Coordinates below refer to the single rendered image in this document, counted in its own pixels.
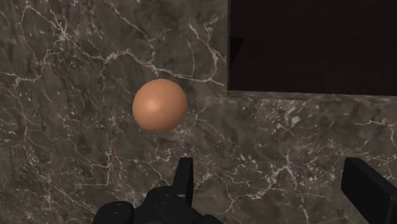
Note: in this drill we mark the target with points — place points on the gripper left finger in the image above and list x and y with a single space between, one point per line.
173 201

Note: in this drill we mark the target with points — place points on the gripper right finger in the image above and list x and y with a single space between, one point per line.
369 192

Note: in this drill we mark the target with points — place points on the brown egg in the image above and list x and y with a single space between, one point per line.
159 105

